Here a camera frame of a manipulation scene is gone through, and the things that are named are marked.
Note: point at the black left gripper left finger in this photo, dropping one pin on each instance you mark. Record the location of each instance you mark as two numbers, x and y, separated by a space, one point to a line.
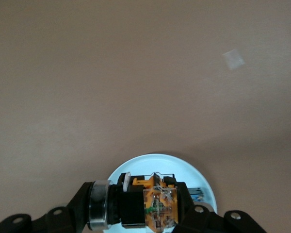
63 221

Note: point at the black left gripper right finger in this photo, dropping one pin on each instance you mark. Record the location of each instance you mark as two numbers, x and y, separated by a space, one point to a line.
196 222

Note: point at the orange and black push-button switch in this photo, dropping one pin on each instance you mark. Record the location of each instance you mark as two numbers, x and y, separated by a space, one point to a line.
133 206

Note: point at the light blue round plate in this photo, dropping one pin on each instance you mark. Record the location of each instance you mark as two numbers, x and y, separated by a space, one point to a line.
160 162

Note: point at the clear tape patch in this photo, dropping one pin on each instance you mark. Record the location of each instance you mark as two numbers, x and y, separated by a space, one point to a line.
233 59

